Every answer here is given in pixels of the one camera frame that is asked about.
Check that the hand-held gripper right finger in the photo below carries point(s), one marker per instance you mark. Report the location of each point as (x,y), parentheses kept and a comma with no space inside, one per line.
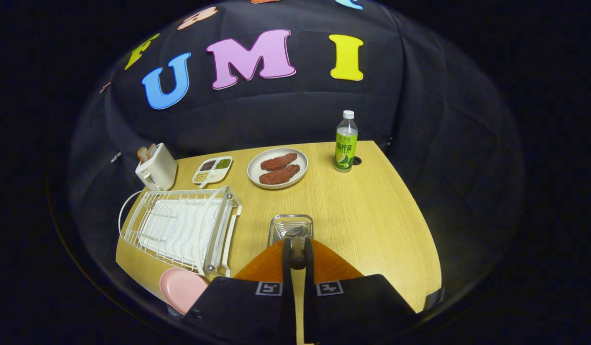
(309,297)

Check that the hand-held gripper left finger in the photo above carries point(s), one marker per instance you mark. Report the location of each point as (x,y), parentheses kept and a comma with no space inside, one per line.
(288,297)

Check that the metal spoon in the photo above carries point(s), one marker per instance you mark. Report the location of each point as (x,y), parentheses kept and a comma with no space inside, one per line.
(297,251)

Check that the pink plate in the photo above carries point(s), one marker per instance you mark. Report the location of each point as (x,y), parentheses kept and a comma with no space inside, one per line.
(180,287)

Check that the white plate with meat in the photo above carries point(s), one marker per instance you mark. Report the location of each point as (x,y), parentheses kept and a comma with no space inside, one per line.
(254,167)

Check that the red meat piece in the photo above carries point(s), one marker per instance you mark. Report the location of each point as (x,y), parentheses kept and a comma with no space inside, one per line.
(278,162)
(279,175)

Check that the white divided grain tray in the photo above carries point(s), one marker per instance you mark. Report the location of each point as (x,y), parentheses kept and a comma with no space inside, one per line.
(214,176)

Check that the green label drink bottle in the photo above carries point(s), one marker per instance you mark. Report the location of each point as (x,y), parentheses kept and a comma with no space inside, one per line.
(345,148)

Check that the white toaster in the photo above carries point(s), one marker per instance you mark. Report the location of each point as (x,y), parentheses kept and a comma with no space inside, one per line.
(158,172)

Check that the black backdrop cloth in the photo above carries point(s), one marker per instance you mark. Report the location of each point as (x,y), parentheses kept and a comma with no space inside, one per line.
(276,115)

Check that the toast slice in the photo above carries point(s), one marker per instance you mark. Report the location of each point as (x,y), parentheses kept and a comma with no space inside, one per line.
(152,149)
(143,154)

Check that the white cloth clip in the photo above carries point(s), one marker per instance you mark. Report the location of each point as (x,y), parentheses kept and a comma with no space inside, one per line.
(115,157)

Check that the pink cloth clip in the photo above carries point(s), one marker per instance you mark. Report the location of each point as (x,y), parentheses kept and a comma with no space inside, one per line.
(105,87)

